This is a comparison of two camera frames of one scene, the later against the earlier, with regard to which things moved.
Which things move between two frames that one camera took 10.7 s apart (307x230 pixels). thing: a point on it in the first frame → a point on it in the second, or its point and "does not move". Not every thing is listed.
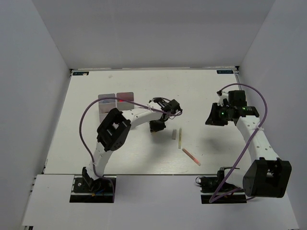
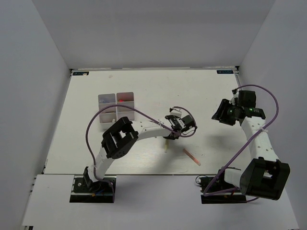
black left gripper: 153,127 → 169,137
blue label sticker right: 225,72 does not move
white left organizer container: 105,106 does not move
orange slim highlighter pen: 191,157 does not move
